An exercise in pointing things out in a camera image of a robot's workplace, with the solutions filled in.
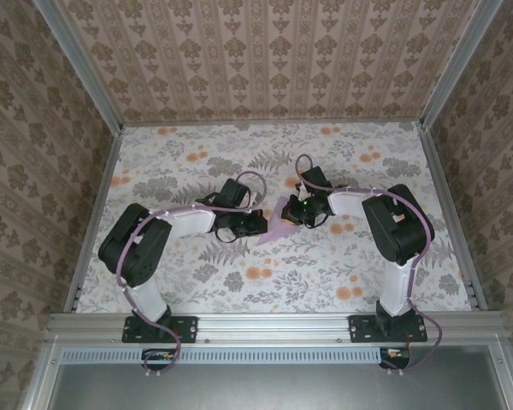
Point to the aluminium frame corner post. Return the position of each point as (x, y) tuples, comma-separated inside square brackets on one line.
[(461, 64), (81, 68)]

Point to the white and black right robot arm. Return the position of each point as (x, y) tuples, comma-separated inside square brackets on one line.
[(346, 200)]

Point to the aluminium table side rail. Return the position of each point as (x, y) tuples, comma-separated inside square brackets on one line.
[(107, 171), (449, 213)]

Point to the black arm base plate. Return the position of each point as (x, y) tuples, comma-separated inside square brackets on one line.
[(184, 329), (361, 329)]

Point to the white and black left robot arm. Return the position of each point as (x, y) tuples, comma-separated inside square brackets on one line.
[(192, 220)]

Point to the thin aluminium wall rail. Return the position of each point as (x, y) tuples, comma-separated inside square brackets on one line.
[(282, 123)]

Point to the floral patterned table cover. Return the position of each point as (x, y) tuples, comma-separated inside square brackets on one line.
[(282, 277)]

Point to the grey sheet metal panel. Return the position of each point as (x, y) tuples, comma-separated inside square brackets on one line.
[(261, 388)]

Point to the black connector board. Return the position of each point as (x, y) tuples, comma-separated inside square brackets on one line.
[(395, 355), (158, 354)]

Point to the wide aluminium frame rail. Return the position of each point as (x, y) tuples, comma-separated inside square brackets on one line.
[(273, 329)]

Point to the purple paper sheet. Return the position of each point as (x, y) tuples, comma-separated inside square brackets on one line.
[(275, 232)]

